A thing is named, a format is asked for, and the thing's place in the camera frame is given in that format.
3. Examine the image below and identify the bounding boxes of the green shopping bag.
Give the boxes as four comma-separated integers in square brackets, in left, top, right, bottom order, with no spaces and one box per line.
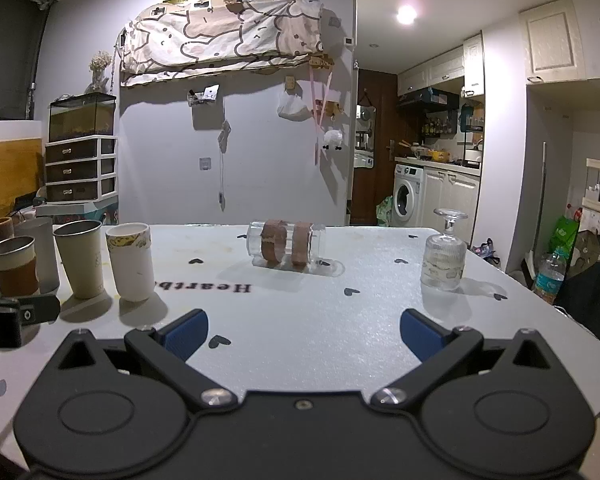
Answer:
[549,215,582,262]

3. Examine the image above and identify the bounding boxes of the glass fish tank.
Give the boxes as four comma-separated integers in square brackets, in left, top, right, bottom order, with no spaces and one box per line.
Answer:
[48,93,118,143]

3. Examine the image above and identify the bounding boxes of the cloth-covered air conditioner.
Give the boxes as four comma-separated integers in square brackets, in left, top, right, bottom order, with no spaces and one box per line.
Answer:
[118,0,327,87]

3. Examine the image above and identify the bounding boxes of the white hanging bag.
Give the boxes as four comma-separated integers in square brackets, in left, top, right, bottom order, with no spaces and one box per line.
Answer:
[277,90,311,122]

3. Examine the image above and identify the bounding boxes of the wooden board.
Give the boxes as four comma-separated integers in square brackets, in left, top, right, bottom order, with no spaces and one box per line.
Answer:
[0,137,46,212]

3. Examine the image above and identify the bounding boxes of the dried flower vase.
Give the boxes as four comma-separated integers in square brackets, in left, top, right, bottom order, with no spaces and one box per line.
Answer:
[89,50,114,94]

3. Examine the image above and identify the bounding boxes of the beige metal cup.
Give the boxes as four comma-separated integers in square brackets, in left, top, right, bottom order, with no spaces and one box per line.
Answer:
[53,219,104,300]

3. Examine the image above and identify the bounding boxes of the white washing machine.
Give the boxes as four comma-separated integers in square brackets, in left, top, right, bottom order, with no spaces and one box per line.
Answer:
[393,163,426,229]

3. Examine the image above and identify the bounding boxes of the cream wall cabinet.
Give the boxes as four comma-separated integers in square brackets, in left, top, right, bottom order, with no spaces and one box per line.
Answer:
[519,0,589,84]

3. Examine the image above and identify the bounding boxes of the clear glass cup brown bands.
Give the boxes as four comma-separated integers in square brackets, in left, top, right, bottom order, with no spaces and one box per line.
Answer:
[246,218,327,267]

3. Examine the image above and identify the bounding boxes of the white paper cup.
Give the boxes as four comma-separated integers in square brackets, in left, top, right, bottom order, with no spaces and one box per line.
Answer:
[105,222,155,302]

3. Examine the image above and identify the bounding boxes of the green plastic bag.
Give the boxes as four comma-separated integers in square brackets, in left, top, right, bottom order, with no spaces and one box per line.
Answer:
[376,195,396,227]

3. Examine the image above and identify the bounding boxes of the white plastic drawer unit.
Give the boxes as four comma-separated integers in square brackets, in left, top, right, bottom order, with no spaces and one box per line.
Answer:
[44,135,118,204]

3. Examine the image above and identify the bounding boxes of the white heart-print tablecloth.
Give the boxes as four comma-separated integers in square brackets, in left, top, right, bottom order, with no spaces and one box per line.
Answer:
[0,223,600,466]

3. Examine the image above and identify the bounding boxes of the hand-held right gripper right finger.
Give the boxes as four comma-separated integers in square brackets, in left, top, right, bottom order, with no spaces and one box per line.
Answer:
[370,309,556,415]

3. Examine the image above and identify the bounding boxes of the grey mop pole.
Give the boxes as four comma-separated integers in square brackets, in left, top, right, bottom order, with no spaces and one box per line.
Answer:
[531,140,549,272]

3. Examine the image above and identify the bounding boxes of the black range hood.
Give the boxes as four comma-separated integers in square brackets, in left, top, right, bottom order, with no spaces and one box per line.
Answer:
[398,88,459,112]

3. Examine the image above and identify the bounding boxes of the grey tall cup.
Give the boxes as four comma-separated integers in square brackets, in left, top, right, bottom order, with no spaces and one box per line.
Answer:
[14,217,61,292]

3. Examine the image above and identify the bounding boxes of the metal cup brown sleeve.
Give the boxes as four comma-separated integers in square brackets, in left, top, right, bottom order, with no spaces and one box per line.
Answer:
[0,236,41,297]

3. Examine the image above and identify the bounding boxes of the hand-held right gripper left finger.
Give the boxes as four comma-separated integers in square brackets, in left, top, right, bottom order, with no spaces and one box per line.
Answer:
[55,309,239,416]

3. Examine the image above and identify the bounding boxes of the clear plastic water bottle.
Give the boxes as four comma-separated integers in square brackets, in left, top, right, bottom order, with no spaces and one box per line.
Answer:
[532,249,567,305]

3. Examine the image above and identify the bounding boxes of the brown wooden door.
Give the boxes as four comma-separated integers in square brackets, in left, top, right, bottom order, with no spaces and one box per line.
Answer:
[351,69,399,227]

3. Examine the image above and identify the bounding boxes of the ribbed clear stemmed glass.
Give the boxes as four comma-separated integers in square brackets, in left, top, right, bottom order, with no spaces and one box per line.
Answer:
[421,208,469,291]

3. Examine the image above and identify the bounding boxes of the black printed apron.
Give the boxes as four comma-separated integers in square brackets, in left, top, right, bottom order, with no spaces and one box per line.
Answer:
[559,232,600,358]

